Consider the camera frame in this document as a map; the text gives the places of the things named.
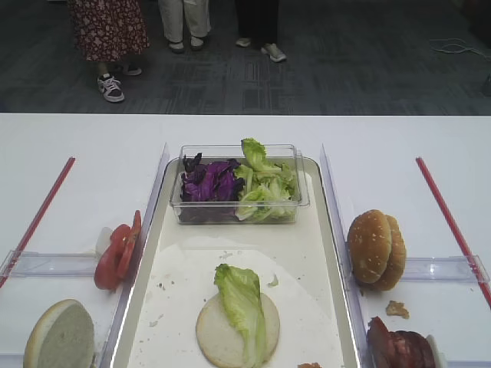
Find pink ham patty slice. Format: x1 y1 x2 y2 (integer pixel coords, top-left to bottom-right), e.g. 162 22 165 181
367 317 395 368

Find green lettuce pile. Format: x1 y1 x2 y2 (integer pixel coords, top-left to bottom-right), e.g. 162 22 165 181
234 138 295 223

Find green lettuce leaf on bun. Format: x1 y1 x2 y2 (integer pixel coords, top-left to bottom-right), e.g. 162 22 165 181
214 264 266 367

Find rear tomato slice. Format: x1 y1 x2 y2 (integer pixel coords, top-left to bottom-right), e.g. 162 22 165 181
117 210 141 280

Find white paper under patties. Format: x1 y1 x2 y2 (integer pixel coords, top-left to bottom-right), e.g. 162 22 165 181
426 334 448 368

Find clear plastic salad container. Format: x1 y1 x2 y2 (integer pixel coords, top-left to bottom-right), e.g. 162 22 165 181
170 139 309 224

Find purple cabbage leaves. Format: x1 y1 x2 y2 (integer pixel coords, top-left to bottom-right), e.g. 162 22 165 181
180 153 246 224

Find cream metal serving tray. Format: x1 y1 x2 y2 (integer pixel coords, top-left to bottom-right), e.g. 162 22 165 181
116 159 357 367

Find front sesame bun top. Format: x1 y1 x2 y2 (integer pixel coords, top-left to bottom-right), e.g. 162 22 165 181
348 209 392 284

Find sesame bun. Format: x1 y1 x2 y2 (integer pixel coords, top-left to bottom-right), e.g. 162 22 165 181
377 215 407 291
348 209 392 284

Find white paper under tomatoes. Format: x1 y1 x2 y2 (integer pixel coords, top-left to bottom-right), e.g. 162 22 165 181
82 227 113 258

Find bottom bun slice on tray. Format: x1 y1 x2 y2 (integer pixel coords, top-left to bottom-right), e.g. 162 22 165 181
196 293 280 367

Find person in dark trousers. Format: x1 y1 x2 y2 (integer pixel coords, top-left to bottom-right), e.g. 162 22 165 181
235 0 287 63

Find rear sesame bun top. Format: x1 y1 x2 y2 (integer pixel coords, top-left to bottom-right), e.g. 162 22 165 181
377 215 407 291

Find right long acrylic divider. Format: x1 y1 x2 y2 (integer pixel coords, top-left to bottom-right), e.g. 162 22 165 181
320 145 374 367

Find long acrylic divider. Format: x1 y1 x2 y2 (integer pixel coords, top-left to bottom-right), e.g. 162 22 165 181
92 143 170 367
320 145 374 367

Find person in beige trousers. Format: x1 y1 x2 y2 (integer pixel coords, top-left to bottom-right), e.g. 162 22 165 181
157 0 211 54

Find orange food scrap on tray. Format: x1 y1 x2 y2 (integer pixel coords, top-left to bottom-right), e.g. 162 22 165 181
297 362 321 368

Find brown crumb on table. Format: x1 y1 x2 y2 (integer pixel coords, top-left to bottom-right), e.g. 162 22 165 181
385 301 410 320

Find person in floral skirt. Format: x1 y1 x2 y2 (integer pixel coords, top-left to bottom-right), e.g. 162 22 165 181
67 0 150 103

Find left long acrylic divider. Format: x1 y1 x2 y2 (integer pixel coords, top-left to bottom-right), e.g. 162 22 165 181
92 143 170 367

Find dark ham patty stack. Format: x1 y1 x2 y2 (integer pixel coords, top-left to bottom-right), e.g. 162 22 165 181
389 330 436 368

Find right red tape strip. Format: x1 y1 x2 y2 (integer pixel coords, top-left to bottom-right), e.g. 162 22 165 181
415 157 490 305

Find right upper acrylic rail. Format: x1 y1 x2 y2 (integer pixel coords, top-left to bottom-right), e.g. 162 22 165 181
401 255 490 284

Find acrylic rail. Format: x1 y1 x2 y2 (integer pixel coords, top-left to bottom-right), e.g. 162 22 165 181
1 251 98 278
401 255 490 284

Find left upper acrylic rail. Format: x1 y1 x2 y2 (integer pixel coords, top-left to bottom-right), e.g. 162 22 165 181
1 251 98 278

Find white cable on floor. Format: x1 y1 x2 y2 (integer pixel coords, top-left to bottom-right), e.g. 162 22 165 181
427 37 491 61

